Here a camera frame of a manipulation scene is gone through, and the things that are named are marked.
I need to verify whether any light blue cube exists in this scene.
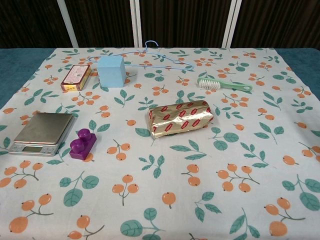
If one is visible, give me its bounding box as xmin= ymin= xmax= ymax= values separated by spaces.
xmin=96 ymin=55 xmax=126 ymax=88

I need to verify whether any purple toy block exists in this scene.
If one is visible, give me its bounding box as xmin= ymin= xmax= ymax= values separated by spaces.
xmin=68 ymin=128 xmax=97 ymax=160

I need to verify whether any gold foil red print package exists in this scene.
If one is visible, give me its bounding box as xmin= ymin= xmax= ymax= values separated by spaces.
xmin=147 ymin=99 xmax=215 ymax=141

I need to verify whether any blue wire clothes hanger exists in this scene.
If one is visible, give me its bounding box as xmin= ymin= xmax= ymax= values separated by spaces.
xmin=88 ymin=40 xmax=195 ymax=72

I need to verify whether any red and yellow box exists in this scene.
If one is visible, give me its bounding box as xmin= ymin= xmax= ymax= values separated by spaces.
xmin=60 ymin=64 xmax=92 ymax=93

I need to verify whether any floral printed tablecloth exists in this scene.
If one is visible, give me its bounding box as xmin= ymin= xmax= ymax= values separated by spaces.
xmin=0 ymin=46 xmax=320 ymax=240

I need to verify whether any green handled white brush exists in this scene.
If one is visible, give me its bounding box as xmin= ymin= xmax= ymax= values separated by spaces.
xmin=196 ymin=77 xmax=253 ymax=92

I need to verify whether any black rectangular box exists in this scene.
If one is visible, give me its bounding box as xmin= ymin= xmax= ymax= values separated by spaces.
xmin=8 ymin=111 xmax=77 ymax=157

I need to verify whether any white framed dark screen panel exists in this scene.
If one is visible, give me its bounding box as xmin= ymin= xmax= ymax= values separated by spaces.
xmin=129 ymin=0 xmax=237 ymax=48
xmin=224 ymin=0 xmax=320 ymax=49
xmin=56 ymin=0 xmax=141 ymax=48
xmin=0 ymin=0 xmax=78 ymax=49

